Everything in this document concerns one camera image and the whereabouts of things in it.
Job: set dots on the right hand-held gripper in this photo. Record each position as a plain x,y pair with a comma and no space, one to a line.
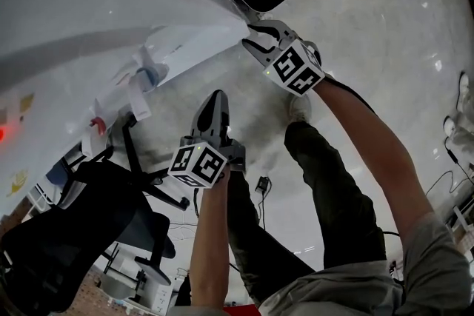
296,68

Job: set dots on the person's grey shirt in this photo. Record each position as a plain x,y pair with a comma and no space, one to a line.
352,292

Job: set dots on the black power adapter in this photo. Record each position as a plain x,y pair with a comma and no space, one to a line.
263,184

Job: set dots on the black office chair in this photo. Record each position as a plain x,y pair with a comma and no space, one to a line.
74,225

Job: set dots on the person's right forearm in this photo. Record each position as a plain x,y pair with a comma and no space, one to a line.
370,148

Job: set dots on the white water dispenser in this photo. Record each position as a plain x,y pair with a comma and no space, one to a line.
48,144

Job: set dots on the person's white shoe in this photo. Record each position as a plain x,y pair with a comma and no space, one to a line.
300,109
450,129
464,89

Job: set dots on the person's left forearm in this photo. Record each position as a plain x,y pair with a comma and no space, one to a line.
209,233

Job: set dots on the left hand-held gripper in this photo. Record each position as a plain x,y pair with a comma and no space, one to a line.
200,164

